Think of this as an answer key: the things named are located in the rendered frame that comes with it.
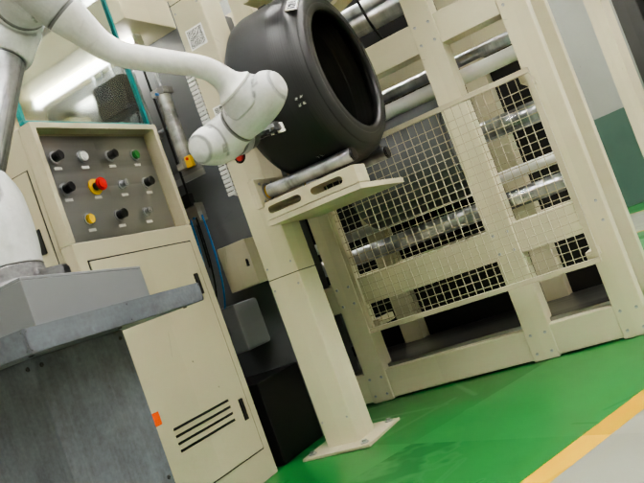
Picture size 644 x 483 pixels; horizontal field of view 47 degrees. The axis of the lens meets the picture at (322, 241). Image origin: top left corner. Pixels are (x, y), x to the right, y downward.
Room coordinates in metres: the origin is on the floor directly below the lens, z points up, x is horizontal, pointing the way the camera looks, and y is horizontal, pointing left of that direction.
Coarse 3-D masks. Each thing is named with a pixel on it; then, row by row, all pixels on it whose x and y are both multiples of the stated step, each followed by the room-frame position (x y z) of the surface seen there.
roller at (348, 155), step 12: (336, 156) 2.32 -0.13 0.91; (348, 156) 2.30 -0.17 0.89; (312, 168) 2.36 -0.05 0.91; (324, 168) 2.34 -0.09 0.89; (336, 168) 2.34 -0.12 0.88; (276, 180) 2.44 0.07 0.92; (288, 180) 2.40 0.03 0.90; (300, 180) 2.39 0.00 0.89; (264, 192) 2.45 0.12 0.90; (276, 192) 2.44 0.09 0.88
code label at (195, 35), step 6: (198, 24) 2.55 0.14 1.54; (192, 30) 2.57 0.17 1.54; (198, 30) 2.55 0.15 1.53; (192, 36) 2.57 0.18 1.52; (198, 36) 2.56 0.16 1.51; (204, 36) 2.55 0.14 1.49; (192, 42) 2.57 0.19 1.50; (198, 42) 2.56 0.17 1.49; (204, 42) 2.55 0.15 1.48; (192, 48) 2.58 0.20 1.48
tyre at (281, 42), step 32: (320, 0) 2.42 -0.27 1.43; (256, 32) 2.27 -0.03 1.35; (288, 32) 2.21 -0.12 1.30; (320, 32) 2.64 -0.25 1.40; (352, 32) 2.56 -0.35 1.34; (224, 64) 2.36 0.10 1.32; (256, 64) 2.24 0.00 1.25; (288, 64) 2.19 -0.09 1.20; (320, 64) 2.74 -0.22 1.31; (352, 64) 2.70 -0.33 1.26; (288, 96) 2.21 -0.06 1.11; (320, 96) 2.22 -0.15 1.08; (352, 96) 2.73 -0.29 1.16; (288, 128) 2.27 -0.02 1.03; (320, 128) 2.26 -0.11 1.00; (352, 128) 2.31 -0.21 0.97; (384, 128) 2.56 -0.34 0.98; (288, 160) 2.36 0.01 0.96
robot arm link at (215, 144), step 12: (216, 120) 1.82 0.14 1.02; (204, 132) 1.79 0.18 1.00; (216, 132) 1.80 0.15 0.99; (228, 132) 1.80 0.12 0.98; (192, 144) 1.80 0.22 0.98; (204, 144) 1.79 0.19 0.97; (216, 144) 1.79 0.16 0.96; (228, 144) 1.81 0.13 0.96; (240, 144) 1.83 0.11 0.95; (204, 156) 1.80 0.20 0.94; (216, 156) 1.80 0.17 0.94; (228, 156) 1.84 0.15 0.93
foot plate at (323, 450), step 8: (376, 424) 2.70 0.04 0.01; (384, 424) 2.65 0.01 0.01; (392, 424) 2.62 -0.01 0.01; (376, 432) 2.56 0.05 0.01; (384, 432) 2.55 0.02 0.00; (360, 440) 2.53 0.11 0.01; (368, 440) 2.48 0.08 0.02; (376, 440) 2.49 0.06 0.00; (320, 448) 2.62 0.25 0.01; (328, 448) 2.58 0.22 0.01; (336, 448) 2.54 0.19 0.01; (344, 448) 2.50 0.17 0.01; (352, 448) 2.47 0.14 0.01; (360, 448) 2.46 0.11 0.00; (312, 456) 2.55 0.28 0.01; (320, 456) 2.53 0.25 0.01
